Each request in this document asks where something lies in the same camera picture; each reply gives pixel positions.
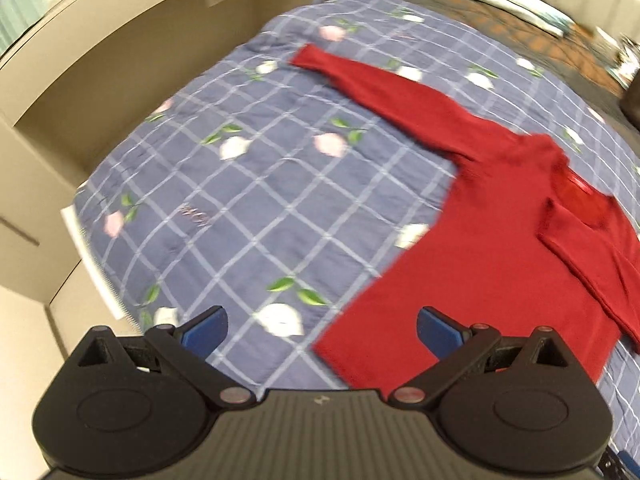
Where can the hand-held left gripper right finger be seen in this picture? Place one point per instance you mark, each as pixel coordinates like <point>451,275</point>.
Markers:
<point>439,331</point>

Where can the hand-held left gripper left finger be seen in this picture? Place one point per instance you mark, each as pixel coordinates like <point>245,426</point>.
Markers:
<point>206,331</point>

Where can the red sweater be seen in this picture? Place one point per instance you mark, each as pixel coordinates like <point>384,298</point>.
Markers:
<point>480,240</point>

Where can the blue checked floral blanket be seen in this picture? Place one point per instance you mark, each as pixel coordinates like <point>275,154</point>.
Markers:
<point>280,195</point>

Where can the beige wardrobe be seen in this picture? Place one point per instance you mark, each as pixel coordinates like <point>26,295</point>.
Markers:
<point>115,45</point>

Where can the brown patterned bed sheet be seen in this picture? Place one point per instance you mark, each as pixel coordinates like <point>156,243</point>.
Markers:
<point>505,35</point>

